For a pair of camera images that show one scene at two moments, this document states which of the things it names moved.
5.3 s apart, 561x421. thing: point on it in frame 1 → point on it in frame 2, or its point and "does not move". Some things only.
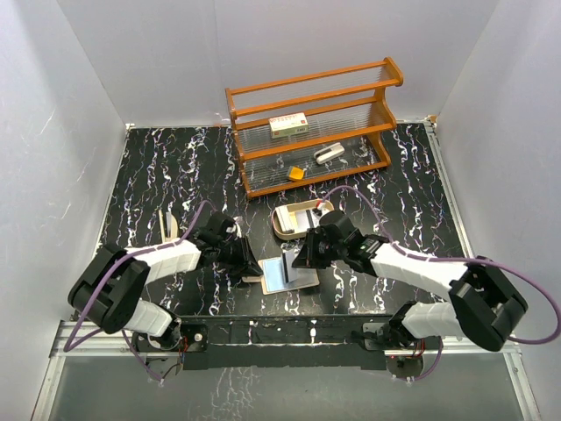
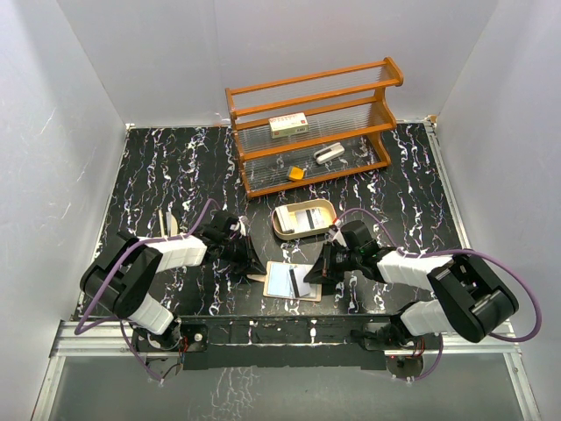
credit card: (290, 272) → (296, 274)
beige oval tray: (294, 221) does not move
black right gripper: (308, 256) → (323, 271)
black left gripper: (246, 265) does not move
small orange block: (297, 173) does not move
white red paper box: (288, 125) does not move
